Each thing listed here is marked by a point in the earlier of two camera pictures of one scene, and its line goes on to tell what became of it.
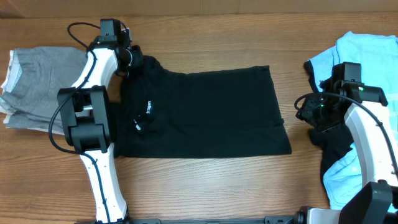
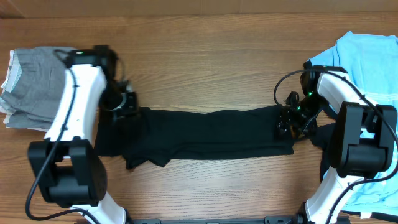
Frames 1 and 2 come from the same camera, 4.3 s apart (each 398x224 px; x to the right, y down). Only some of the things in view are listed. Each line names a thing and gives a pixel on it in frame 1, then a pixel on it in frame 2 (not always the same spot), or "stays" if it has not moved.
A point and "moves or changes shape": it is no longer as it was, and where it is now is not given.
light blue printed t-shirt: [378, 55] stays
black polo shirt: [158, 113] moves or changes shape
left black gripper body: [125, 63] -> [112, 104]
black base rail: [241, 220] stays
